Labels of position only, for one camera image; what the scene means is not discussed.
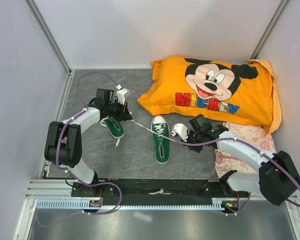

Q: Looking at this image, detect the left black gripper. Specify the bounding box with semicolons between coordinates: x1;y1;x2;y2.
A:
105;99;132;122

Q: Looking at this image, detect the green sneaker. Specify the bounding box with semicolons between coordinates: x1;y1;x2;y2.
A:
150;115;170;164
104;116;125;139

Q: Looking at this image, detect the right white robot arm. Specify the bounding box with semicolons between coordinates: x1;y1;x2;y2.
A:
185;114;300;206

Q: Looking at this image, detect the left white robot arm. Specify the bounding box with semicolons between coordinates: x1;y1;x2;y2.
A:
44;86;133;197

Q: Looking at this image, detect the pink patterned cloth bag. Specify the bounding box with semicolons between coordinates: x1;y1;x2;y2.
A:
213;121;278;180

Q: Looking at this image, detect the orange Mickey Mouse pillow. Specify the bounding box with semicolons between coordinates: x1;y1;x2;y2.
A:
137;56;282;134

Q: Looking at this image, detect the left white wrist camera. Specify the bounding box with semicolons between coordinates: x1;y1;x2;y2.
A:
116;88;130;105

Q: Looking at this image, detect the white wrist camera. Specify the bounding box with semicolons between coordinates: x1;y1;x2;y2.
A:
171;123;191;142
116;88;130;105

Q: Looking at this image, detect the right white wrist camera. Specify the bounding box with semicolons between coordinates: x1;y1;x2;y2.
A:
171;123;191;142

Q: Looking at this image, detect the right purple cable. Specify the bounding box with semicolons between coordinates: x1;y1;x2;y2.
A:
170;136;300;217

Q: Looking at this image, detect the purple cable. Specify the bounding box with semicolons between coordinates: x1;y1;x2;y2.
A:
170;136;300;217
34;71;123;228

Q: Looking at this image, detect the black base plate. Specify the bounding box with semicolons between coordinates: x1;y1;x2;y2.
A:
70;177;251;207

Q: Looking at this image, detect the white slotted cable duct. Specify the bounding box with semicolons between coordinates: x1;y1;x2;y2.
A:
36;199;235;211

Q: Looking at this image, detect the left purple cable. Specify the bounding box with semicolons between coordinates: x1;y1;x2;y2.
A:
34;71;123;228

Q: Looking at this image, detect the left aluminium corner post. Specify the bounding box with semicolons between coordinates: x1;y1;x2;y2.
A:
25;0;72;76

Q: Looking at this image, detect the aluminium corner post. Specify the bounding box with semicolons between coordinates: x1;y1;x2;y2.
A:
250;0;291;59
25;0;72;76

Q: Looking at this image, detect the aluminium frame rail front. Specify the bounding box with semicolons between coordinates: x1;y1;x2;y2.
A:
24;178;298;200

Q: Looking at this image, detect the right aluminium corner post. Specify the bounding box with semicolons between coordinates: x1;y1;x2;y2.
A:
250;0;291;59

